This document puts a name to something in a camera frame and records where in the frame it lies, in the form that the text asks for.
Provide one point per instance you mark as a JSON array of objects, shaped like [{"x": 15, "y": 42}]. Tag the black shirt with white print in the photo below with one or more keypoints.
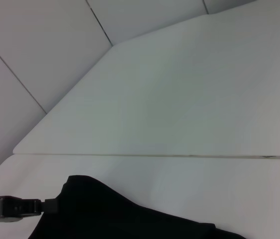
[{"x": 105, "y": 216}]

